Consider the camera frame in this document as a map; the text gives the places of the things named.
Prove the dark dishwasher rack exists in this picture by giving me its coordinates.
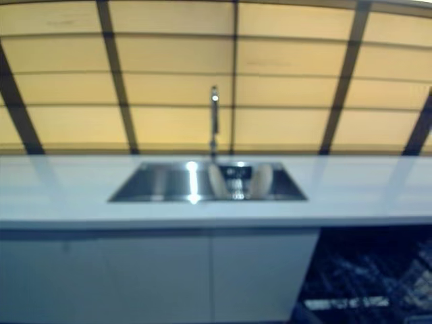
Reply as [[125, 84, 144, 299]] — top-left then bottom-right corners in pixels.
[[298, 238, 432, 324]]

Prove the beige plate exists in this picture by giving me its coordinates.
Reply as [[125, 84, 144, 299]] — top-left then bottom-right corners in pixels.
[[207, 163, 227, 198], [252, 163, 273, 198]]

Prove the chrome kitchen faucet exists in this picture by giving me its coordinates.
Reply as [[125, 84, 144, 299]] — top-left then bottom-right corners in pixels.
[[209, 85, 221, 163]]

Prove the stainless steel kitchen sink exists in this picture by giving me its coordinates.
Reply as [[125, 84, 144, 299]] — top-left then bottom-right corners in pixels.
[[107, 161, 308, 203]]

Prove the yellow window blind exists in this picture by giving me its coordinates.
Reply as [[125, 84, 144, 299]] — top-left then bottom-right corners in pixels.
[[0, 0, 432, 156]]

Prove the white cabinet door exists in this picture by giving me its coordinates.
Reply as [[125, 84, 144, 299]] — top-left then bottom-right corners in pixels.
[[0, 229, 215, 324], [211, 232, 320, 324]]

